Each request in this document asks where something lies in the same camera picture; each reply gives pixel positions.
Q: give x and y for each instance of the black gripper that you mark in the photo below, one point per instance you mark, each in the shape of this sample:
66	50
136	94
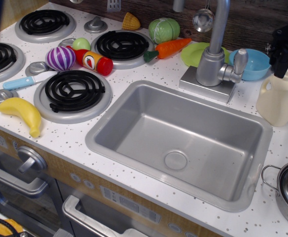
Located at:
279	52

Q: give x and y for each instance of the cream detergent bottle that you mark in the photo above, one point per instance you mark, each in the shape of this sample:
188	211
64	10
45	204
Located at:
272	102

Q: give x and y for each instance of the silver sink basin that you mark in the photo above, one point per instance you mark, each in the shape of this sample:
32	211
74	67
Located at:
204	149

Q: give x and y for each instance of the blue toy bowl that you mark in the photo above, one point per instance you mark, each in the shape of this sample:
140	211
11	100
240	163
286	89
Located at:
257	65

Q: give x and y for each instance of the silver toy faucet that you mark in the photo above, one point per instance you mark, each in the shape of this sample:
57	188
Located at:
213	77

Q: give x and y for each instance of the hanging silver ladle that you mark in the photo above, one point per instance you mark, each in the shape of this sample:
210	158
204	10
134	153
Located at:
203	19

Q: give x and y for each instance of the green toy plate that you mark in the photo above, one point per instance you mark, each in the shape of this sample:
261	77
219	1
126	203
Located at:
191	54

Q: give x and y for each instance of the orange toy carrot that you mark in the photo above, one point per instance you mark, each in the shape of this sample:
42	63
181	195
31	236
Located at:
166	49

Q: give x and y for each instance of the green toy cabbage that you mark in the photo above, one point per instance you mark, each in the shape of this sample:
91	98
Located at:
163	30

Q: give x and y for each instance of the back right black burner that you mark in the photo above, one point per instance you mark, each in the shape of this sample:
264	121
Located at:
125	48

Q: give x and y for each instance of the black burner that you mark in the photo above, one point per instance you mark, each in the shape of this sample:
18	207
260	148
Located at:
45	26
125	48
73	97
12	61

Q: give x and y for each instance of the yellow toy corn piece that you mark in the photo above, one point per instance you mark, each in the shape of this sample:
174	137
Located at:
130	22

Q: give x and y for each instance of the hanging grey spatula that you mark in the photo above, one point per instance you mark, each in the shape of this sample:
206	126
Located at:
113	5

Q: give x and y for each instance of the silver stove knob back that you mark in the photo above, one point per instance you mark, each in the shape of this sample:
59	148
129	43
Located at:
95	26

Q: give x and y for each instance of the red toy ketchup bottle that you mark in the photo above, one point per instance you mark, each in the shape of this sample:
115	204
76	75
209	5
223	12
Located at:
93	61

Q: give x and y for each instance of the light green toy lime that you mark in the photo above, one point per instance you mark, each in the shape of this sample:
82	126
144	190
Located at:
81	43

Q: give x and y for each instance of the silver stove knob centre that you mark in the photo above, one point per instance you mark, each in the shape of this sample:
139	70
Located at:
67	42

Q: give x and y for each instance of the front right black burner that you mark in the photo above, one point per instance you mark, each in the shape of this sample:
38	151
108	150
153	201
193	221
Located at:
73	97

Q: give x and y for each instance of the purple striped toy onion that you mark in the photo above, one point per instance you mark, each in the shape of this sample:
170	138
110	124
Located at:
60	58

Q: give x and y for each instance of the back left black burner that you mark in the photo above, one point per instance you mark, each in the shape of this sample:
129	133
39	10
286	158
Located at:
45	26

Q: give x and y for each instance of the silver stove knob middle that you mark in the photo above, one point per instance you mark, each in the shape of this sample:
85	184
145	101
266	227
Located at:
36	68

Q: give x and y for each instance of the yellow toy banana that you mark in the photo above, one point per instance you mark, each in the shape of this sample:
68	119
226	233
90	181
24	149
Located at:
25	111

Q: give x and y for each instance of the silver oven dial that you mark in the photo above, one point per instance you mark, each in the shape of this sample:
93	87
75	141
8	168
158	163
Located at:
31	160

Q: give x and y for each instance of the front left black burner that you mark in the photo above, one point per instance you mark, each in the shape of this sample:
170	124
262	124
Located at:
12	61

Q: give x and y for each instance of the yellow object on floor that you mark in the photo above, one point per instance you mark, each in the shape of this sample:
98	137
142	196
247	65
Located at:
5	231

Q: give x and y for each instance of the silver dishwasher door handle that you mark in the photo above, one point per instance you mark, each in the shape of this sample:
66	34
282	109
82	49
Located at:
70	210

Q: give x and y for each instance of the blue handled toy knife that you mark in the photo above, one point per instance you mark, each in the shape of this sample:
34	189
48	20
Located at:
28	81

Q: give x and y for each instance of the silver oven door handle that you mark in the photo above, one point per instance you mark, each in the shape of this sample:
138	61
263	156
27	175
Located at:
34	189

